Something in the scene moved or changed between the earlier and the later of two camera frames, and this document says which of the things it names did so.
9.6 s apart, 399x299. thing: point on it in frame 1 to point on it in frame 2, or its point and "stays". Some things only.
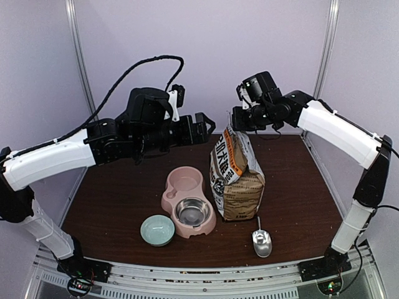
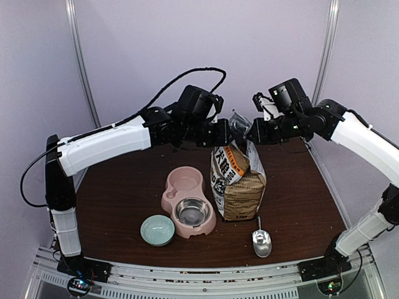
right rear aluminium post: x=333 y=14 stays
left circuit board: x=79 y=286 stays
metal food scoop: x=262 y=242 stays
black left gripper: x=202 y=136 to x=224 y=136
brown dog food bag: x=237 y=176 stays
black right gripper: x=238 y=123 to x=261 y=137
